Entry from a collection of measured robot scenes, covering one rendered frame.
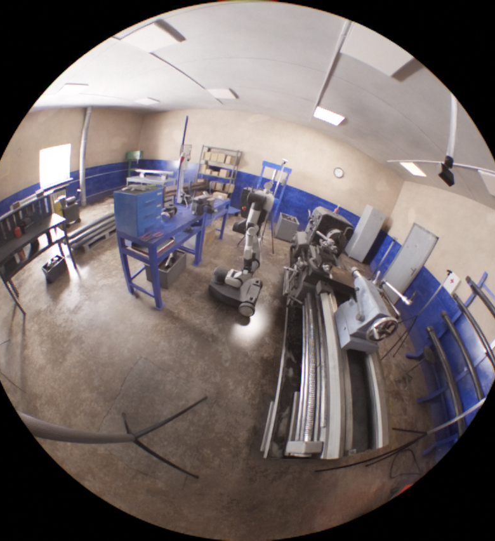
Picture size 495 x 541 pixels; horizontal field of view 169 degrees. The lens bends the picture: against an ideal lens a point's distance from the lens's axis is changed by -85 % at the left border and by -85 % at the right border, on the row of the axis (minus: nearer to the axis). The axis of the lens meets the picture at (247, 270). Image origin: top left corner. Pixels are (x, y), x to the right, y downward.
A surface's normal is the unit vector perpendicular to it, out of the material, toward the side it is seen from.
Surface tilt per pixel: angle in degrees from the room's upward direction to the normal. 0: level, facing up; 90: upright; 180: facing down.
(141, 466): 0
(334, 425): 36
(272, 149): 90
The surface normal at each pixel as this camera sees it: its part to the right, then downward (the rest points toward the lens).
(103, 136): 0.94, 0.33
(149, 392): 0.25, -0.79
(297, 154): -0.22, 0.52
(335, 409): -0.35, -0.83
